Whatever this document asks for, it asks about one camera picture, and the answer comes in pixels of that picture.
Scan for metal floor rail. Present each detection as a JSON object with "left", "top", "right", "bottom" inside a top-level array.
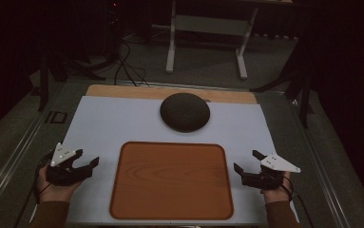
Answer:
[
  {"left": 0, "top": 103, "right": 64, "bottom": 219},
  {"left": 288, "top": 94, "right": 354, "bottom": 228}
]

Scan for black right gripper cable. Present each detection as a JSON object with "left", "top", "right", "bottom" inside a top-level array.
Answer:
[{"left": 280, "top": 176, "right": 316, "bottom": 228}]

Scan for black metal stand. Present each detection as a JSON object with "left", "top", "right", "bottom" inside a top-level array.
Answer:
[
  {"left": 36, "top": 47, "right": 107, "bottom": 112},
  {"left": 250, "top": 41, "right": 316, "bottom": 129}
]

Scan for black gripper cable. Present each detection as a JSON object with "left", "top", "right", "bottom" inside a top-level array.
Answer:
[
  {"left": 12, "top": 151, "right": 54, "bottom": 228},
  {"left": 280, "top": 176, "right": 316, "bottom": 228}
]

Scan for black floor bracket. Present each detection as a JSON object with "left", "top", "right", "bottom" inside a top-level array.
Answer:
[{"left": 44, "top": 110, "right": 68, "bottom": 124}]

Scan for person's right hand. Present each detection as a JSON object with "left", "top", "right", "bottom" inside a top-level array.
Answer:
[{"left": 259, "top": 171, "right": 294, "bottom": 204}]

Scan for white metal table frame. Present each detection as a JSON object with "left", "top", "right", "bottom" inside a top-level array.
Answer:
[{"left": 164, "top": 0, "right": 295, "bottom": 81}]

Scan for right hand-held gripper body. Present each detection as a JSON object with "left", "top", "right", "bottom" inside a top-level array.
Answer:
[{"left": 240, "top": 152, "right": 302, "bottom": 191}]

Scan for dark round bowl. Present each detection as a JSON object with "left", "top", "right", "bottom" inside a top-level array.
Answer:
[{"left": 159, "top": 92, "right": 212, "bottom": 134}]

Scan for black floor cables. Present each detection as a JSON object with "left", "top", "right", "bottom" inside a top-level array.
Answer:
[{"left": 111, "top": 39, "right": 150, "bottom": 87}]

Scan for white table mat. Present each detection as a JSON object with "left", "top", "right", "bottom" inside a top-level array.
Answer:
[{"left": 29, "top": 95, "right": 299, "bottom": 226}]

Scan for person's left hand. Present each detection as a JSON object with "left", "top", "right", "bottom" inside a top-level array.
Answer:
[{"left": 37, "top": 165, "right": 84, "bottom": 203}]

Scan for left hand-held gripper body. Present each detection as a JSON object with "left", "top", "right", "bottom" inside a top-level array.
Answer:
[{"left": 45, "top": 142, "right": 94, "bottom": 187}]

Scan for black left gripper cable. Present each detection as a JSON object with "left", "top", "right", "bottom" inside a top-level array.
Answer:
[{"left": 12, "top": 151, "right": 54, "bottom": 228}]

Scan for brown wooden tray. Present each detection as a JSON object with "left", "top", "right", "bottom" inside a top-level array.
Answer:
[{"left": 109, "top": 141, "right": 235, "bottom": 221}]

